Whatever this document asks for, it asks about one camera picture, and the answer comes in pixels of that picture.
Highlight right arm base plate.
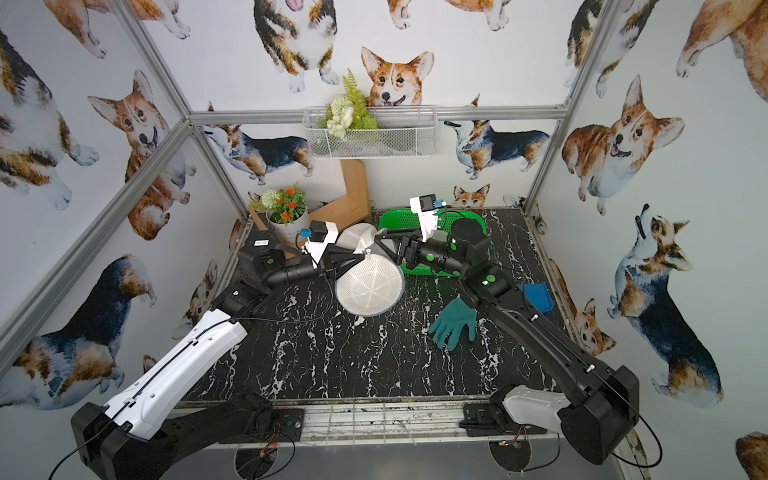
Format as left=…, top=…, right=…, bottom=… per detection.
left=458, top=402, right=547, bottom=437

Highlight white wire wall basket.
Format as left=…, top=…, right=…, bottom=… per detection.
left=302, top=107, right=438, bottom=159

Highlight green plastic basket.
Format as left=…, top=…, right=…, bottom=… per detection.
left=379, top=209, right=490, bottom=278

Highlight wooden shelf stand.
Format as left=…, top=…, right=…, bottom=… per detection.
left=248, top=160, right=372, bottom=249

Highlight artificial flower plant in pot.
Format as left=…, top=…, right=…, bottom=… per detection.
left=249, top=184, right=308, bottom=225

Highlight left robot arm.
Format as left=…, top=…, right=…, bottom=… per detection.
left=71, top=222, right=370, bottom=479

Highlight white plant pot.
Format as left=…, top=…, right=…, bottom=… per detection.
left=267, top=207, right=310, bottom=245

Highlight teal rubber glove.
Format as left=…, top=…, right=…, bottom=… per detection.
left=427, top=297, right=478, bottom=352

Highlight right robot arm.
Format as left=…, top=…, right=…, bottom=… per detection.
left=375, top=219, right=640, bottom=465

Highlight artificial fern and white flowers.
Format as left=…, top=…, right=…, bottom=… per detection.
left=318, top=70, right=378, bottom=139

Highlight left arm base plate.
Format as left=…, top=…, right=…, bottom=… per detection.
left=219, top=408, right=305, bottom=444

